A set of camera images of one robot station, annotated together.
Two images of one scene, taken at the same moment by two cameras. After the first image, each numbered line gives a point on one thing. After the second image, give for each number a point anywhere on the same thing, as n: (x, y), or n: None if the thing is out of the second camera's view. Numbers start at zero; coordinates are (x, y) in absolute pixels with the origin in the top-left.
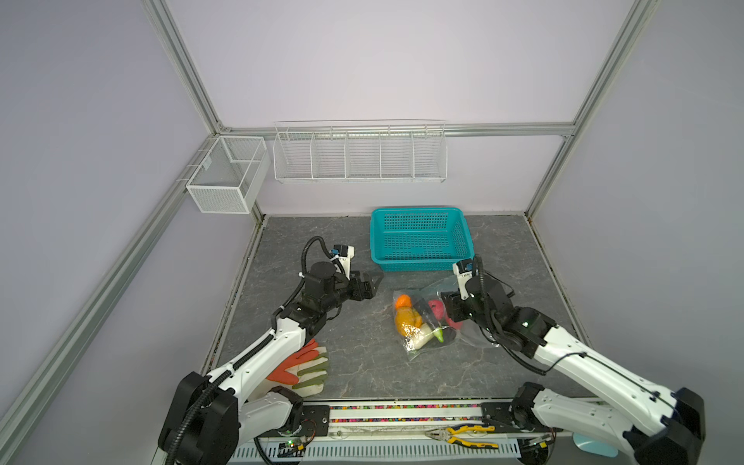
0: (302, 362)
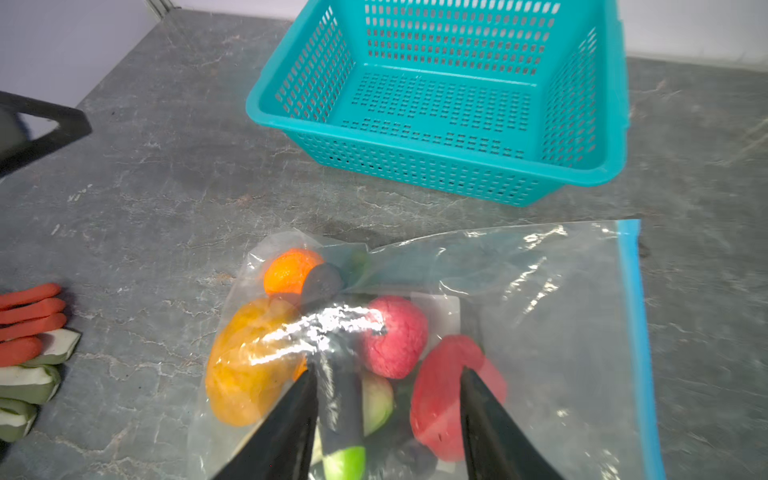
0: (34, 342)
